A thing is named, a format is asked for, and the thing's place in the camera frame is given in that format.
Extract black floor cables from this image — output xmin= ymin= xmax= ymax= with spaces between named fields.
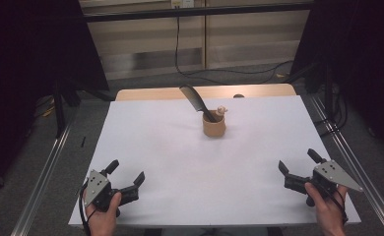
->
xmin=313 ymin=83 xmax=350 ymax=139

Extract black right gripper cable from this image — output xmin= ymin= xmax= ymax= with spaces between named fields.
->
xmin=312 ymin=180 xmax=350 ymax=227

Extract long black wall cable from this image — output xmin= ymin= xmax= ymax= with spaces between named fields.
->
xmin=174 ymin=6 xmax=294 ymax=86

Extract aluminium rail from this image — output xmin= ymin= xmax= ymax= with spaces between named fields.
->
xmin=10 ymin=123 xmax=74 ymax=236
xmin=308 ymin=93 xmax=384 ymax=236

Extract black metal stand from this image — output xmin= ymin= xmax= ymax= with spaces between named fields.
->
xmin=52 ymin=77 xmax=82 ymax=138

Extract black curtain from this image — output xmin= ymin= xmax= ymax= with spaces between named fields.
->
xmin=0 ymin=0 xmax=111 ymax=197
xmin=289 ymin=0 xmax=384 ymax=162

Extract yellow floor item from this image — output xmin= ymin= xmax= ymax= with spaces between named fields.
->
xmin=41 ymin=105 xmax=56 ymax=118

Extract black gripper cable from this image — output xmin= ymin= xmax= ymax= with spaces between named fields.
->
xmin=312 ymin=180 xmax=350 ymax=227
xmin=78 ymin=183 xmax=97 ymax=236

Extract person's left hand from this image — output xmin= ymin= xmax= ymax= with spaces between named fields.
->
xmin=82 ymin=191 xmax=123 ymax=236

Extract white board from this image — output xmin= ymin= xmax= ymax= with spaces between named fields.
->
xmin=68 ymin=94 xmax=362 ymax=228

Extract tan cup with figurine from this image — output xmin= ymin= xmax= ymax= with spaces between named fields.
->
xmin=202 ymin=105 xmax=229 ymax=139

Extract white power outlet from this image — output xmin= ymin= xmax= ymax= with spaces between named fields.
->
xmin=170 ymin=0 xmax=195 ymax=10

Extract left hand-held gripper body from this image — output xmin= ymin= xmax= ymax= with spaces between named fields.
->
xmin=83 ymin=169 xmax=124 ymax=217

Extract wooden table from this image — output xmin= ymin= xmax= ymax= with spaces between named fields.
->
xmin=114 ymin=83 xmax=297 ymax=102

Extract black horizontal bar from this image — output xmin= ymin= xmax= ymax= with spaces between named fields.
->
xmin=81 ymin=2 xmax=314 ymax=24

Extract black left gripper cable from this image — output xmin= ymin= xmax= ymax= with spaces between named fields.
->
xmin=78 ymin=183 xmax=97 ymax=236

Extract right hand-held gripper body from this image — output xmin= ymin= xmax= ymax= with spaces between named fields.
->
xmin=306 ymin=159 xmax=365 ymax=207

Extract person's right hand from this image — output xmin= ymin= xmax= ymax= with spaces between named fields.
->
xmin=303 ymin=182 xmax=350 ymax=236

